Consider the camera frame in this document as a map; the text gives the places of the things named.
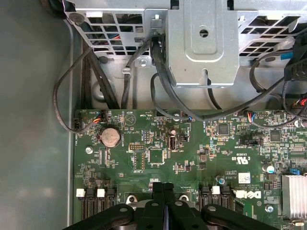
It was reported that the silver metal drive cage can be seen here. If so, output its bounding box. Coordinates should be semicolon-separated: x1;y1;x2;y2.
62;0;307;89

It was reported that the silver coin battery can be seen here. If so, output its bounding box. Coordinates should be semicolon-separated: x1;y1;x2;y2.
99;127;120;148

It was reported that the black power connector bundle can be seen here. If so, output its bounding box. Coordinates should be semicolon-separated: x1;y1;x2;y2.
282;31;307;120

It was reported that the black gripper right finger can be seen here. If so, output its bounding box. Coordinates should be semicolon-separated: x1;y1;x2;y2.
164;184;245;230

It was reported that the RAM slot with black clips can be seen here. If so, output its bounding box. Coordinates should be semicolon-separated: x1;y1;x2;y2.
85;188;96;218
106;188;117;209
201;186;211;207
221;186;231;214

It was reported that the thick black cable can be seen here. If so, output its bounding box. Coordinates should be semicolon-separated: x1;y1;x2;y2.
150;33;295;122

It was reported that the flat black cable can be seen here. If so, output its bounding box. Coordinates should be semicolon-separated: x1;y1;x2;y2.
120;39;153;110

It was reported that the green motherboard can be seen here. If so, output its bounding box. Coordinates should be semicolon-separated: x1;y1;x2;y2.
73;109;307;230

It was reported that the silver finned heatsink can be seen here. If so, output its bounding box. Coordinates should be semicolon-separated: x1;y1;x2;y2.
280;174;307;220

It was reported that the internal USB port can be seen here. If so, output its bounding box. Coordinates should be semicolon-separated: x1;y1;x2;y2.
168;135;177;152

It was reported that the thin grey wire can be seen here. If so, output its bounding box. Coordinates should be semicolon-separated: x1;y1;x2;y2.
53;46;101;133

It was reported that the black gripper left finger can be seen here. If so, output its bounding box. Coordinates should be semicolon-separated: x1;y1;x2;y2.
64;183;166;230

